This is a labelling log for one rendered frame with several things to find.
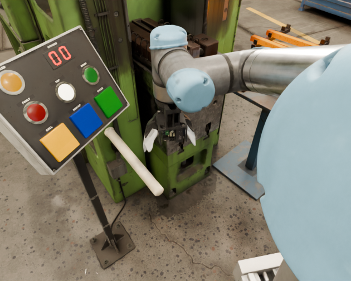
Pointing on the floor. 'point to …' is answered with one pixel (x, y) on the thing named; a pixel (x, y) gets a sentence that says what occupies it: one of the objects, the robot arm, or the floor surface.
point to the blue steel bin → (338, 8)
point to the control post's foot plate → (124, 244)
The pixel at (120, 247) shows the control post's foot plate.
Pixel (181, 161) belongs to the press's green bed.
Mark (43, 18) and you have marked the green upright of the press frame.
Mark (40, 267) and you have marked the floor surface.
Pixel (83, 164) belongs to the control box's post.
